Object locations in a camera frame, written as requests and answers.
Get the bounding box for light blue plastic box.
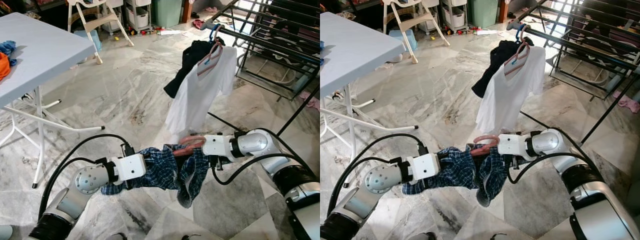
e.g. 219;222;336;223
74;29;103;54
388;28;419;51

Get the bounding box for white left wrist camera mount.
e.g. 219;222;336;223
111;153;147;182
407;153;442;182

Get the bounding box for crumpled pink cloth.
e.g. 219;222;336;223
299;91;321;112
617;95;640;114

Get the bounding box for dark navy garment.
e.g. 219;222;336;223
163;40;217;99
471;40;522;99

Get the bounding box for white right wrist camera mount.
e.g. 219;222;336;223
202;133;235;157
497;132;530;156

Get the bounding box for cream baby high chair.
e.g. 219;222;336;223
382;0;451;65
67;0;135;65

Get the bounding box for black metal drying rack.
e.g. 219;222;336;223
200;0;321;137
506;0;640;147

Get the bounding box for pale grey folding table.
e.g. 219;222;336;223
0;12;106;189
320;12;420;162

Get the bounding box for white garment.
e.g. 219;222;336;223
165;46;239;136
475;46;547;135

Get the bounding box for blue plaid garment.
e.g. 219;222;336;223
402;144;509;208
100;144;211;209

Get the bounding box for grey storage trolley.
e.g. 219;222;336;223
125;0;152;32
442;0;469;32

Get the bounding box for green bin with white top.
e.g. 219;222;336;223
468;0;500;29
152;0;184;29

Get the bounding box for pink plastic hanger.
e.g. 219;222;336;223
176;134;207;157
471;133;501;156
197;42;225;77
503;42;531;77

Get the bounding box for orange shirt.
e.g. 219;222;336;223
0;52;11;82

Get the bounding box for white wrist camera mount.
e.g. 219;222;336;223
111;153;147;182
202;133;235;157
497;132;530;156
407;153;442;182

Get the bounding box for seated person dark clothes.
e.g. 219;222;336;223
270;0;321;27
582;0;640;27

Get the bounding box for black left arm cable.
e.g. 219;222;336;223
327;133;431;217
37;133;136;222

